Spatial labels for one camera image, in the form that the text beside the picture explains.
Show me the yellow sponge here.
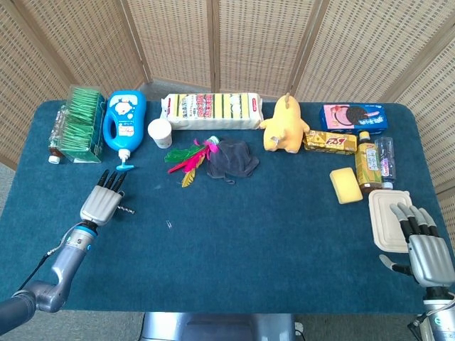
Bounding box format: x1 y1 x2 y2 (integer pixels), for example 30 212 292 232
328 166 364 205

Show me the blue cookie box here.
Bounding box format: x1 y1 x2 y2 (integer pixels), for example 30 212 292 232
318 102 389 136

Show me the clear purple-label water bottle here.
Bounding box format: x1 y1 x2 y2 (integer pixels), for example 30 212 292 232
374 136 397 190

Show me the white paper cup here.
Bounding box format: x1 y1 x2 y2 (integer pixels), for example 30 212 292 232
147 118 173 149

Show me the yellow wafer snack pack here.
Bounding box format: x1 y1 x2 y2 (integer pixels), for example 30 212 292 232
302 129 358 155

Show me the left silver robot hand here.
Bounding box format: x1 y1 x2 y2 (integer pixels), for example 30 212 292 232
79 168 128 227

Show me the green tea drink bottle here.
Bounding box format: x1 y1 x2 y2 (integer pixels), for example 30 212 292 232
355 130 384 195

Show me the packaged yellow sponge multipack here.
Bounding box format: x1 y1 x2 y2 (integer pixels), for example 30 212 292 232
160 92 264 131

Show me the yellow plush toy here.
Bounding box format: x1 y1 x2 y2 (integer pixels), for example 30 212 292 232
258 92 311 154

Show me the blue detergent pump bottle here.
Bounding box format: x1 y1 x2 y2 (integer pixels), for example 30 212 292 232
102 90 147 172

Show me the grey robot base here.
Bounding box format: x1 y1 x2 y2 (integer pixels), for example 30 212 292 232
139 311 303 341

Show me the woven rattan folding screen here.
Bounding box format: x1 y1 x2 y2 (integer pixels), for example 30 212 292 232
0 0 455 228

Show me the beige lidded food container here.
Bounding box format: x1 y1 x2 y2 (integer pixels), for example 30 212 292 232
368 189 413 254

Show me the colourful feather shuttlecock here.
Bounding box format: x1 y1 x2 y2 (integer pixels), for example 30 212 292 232
164 135 221 188

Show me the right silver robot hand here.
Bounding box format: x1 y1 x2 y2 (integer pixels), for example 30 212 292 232
378 202 452 289

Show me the green tea bag box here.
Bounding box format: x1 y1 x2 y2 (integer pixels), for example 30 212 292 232
56 85 107 164

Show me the dark grey cloth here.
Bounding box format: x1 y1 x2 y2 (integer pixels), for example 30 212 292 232
205 137 260 185

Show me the clear plastic drink bottle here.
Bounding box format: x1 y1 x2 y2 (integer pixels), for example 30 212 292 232
48 104 70 165

